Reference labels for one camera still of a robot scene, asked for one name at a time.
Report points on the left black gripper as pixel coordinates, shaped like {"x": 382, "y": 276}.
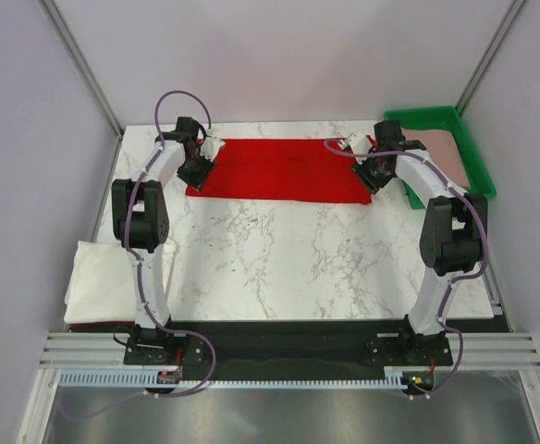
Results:
{"x": 197, "y": 181}

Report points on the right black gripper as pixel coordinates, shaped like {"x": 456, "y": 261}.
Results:
{"x": 372, "y": 184}

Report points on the red t shirt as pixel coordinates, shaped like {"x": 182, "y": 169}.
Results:
{"x": 300, "y": 170}

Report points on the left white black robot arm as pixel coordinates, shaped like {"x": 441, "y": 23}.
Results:
{"x": 140, "y": 218}

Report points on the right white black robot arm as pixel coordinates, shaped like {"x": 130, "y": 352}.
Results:
{"x": 452, "y": 245}

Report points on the pink t shirt in bin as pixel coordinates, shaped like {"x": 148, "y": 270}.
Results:
{"x": 441, "y": 146}

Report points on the green plastic bin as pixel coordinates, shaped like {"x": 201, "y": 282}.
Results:
{"x": 447, "y": 118}

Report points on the folded white t shirt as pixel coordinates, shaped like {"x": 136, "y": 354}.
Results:
{"x": 107, "y": 286}

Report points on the folded dark red shirt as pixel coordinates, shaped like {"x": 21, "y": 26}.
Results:
{"x": 93, "y": 327}

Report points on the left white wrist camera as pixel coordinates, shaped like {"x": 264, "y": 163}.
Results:
{"x": 210, "y": 148}

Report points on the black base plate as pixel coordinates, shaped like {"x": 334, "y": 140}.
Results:
{"x": 278, "y": 350}

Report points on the left aluminium corner post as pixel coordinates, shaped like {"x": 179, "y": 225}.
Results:
{"x": 80, "y": 63}

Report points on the aluminium corner post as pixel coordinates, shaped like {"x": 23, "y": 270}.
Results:
{"x": 80, "y": 63}
{"x": 493, "y": 48}

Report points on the aluminium front frame rail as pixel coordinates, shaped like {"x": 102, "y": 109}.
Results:
{"x": 481, "y": 351}

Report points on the white slotted cable duct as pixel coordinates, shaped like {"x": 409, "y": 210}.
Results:
{"x": 159, "y": 379}

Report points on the right aluminium corner post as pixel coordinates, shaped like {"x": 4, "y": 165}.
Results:
{"x": 493, "y": 48}

